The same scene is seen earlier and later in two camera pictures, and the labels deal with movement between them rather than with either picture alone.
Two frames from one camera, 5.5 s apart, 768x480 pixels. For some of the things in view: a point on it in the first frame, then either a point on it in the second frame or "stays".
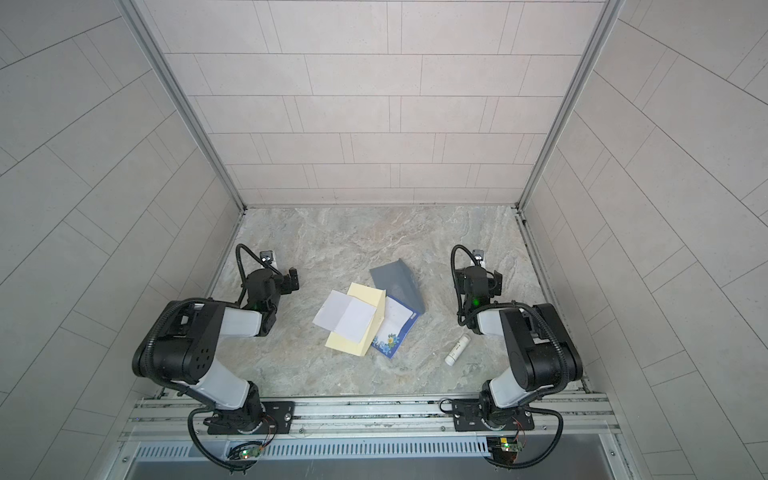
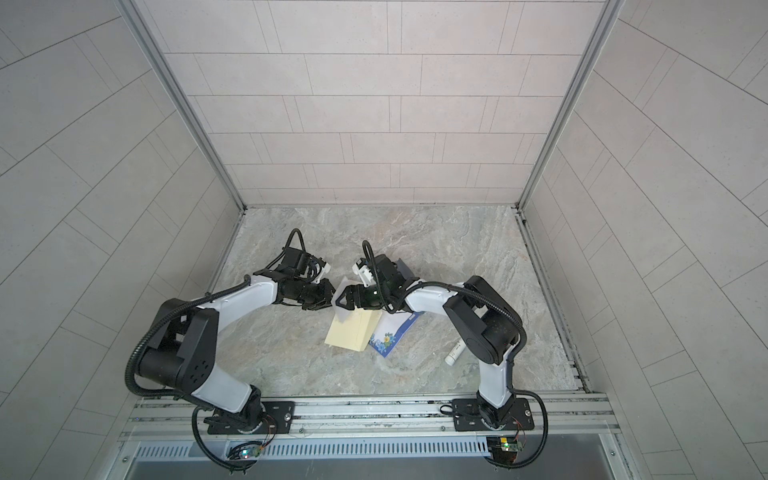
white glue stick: (457, 350) stays
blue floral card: (398, 323) stays
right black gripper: (497, 282) → (354, 298)
